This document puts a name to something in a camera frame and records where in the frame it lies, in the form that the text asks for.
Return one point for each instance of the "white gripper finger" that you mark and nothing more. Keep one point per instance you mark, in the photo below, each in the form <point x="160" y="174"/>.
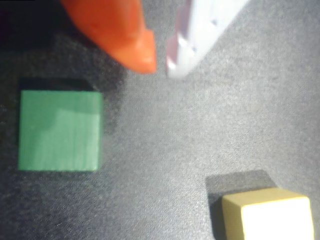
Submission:
<point x="200" y="35"/>

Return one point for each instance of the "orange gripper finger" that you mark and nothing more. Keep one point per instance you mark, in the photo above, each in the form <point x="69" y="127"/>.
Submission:
<point x="117" y="30"/>

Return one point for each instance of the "green wooden cube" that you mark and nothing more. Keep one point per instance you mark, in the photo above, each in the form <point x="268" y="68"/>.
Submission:
<point x="60" y="130"/>

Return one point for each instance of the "yellow wooden cube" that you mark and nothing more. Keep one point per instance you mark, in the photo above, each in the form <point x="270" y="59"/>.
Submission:
<point x="270" y="215"/>

